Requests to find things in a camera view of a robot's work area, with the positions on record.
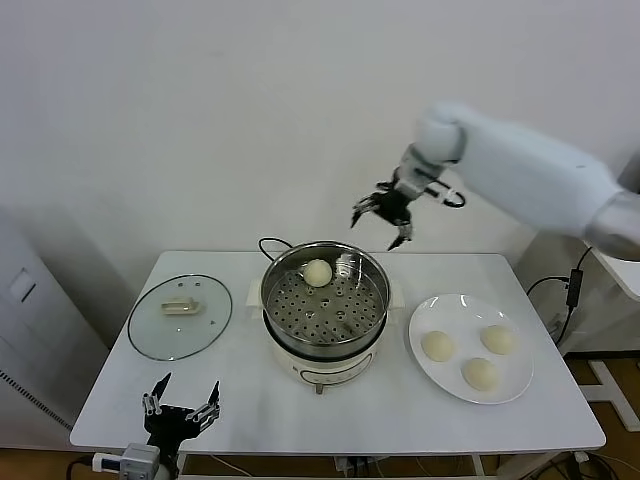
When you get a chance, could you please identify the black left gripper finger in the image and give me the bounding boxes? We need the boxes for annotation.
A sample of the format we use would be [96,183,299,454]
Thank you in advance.
[187,379,222,429]
[142,371,174,416]

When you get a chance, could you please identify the black power adapter with cable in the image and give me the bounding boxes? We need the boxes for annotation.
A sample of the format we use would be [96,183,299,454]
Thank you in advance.
[524,247,594,346]

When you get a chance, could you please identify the cream electric cooker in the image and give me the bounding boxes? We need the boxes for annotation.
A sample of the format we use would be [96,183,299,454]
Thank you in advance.
[244,277,405,396]

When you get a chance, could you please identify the white table frame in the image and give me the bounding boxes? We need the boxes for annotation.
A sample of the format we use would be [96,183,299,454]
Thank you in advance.
[172,452,486,480]

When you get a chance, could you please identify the round glass pot lid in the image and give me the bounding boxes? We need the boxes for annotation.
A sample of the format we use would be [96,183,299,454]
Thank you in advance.
[126,273,235,362]

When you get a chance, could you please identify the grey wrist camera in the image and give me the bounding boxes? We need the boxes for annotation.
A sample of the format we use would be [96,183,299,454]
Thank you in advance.
[397,144,426,184]
[122,443,162,476]

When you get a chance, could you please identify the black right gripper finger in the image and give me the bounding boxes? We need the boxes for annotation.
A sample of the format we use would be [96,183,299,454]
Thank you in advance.
[387,219,416,252]
[349,192,384,230]

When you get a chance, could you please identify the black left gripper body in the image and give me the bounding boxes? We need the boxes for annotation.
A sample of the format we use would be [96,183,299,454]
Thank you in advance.
[144,404,206,461]

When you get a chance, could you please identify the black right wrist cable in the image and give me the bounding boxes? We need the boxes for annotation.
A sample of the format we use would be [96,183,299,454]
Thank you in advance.
[427,182,467,209]

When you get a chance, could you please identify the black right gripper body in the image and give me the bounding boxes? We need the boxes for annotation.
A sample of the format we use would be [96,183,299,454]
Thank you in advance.
[374,179,416,226]

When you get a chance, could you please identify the white floor stand base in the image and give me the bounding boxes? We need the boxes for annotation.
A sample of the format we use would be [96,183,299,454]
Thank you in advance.
[587,359,640,429]

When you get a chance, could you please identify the white round plate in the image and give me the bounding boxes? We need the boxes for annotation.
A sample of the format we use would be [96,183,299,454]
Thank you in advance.
[407,293,535,405]

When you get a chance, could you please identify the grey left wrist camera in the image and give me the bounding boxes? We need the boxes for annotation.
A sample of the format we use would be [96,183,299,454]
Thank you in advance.
[122,443,162,476]

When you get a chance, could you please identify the stainless steel steamer basket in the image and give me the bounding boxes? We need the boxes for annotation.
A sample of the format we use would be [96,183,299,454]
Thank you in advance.
[260,241,392,357]

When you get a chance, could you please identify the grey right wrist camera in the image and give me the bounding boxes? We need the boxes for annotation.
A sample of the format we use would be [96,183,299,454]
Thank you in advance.
[397,144,426,184]

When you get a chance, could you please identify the white grey cabinet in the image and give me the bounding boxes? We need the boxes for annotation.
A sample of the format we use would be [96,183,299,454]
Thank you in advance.
[0,209,111,441]

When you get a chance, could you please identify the black cooker power cord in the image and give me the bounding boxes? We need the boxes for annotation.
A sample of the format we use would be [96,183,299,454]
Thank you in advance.
[257,237,296,264]

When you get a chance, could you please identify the white side desk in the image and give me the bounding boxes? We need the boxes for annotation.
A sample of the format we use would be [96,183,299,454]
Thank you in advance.
[514,234,640,356]

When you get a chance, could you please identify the white steamed baozi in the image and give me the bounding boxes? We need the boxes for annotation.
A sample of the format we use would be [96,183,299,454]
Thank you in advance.
[480,324,517,356]
[303,258,333,288]
[420,330,457,362]
[460,357,500,392]

